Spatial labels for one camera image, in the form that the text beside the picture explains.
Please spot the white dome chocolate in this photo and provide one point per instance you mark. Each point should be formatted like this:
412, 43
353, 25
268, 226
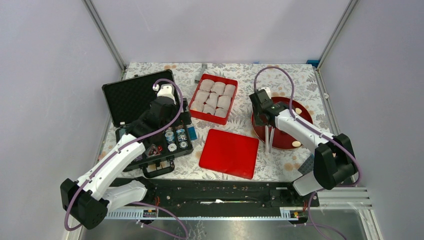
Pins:
296, 144

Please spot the black poker chip case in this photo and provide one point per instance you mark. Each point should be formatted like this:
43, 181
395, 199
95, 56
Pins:
127, 100

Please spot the white oval chocolate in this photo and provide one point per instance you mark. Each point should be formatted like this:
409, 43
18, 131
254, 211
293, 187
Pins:
298, 111

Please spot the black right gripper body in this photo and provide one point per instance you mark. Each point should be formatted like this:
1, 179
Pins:
257, 118

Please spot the grey lego baseplate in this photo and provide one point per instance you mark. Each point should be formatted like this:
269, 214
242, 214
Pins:
307, 166

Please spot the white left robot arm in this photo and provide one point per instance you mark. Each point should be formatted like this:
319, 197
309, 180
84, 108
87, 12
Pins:
88, 199

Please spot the red tin box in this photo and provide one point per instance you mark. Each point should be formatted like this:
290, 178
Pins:
203, 105

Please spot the dark red round tray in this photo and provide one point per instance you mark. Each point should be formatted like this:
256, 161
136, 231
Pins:
281, 140

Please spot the silver tweezers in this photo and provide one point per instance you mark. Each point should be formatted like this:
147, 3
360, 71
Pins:
269, 137

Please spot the white paper cup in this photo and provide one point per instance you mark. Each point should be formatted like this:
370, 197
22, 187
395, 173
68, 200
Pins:
224, 102

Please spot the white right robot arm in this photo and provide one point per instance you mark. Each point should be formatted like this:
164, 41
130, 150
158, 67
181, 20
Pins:
334, 160

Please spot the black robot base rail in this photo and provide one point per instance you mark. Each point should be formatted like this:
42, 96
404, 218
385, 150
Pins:
222, 198

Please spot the grey metal bracket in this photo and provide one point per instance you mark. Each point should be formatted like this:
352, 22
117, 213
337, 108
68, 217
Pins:
197, 78

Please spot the red tin lid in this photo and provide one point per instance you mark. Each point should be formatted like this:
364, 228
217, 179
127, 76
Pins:
229, 153

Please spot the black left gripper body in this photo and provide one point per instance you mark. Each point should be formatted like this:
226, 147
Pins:
174, 114

